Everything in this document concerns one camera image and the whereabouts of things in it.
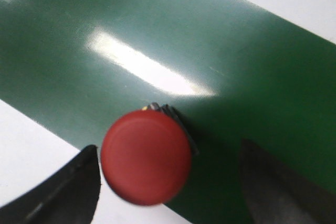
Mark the red mushroom push button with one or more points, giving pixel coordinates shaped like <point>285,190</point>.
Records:
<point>146,155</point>

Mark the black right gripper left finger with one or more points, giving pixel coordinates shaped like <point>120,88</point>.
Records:
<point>70,195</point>

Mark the green conveyor belt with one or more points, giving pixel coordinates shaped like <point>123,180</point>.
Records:
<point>232,69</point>

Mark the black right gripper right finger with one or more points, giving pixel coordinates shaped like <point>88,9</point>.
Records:
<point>274,193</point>

